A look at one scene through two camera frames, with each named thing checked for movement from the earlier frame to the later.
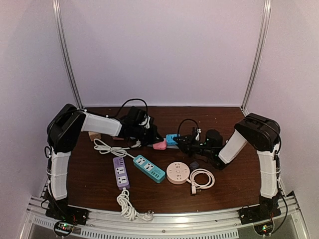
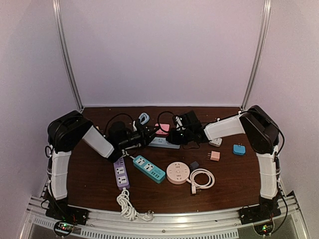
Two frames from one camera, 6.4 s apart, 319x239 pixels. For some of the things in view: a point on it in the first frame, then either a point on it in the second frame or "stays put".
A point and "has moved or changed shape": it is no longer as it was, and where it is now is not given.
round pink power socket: x=177 y=172 stays put
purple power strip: x=121 y=173 stays put
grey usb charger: x=194 y=165 stays put
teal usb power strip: x=149 y=169 stays put
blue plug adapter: x=170 y=141 has moved or changed shape
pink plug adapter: x=160 y=146 -> x=164 y=127
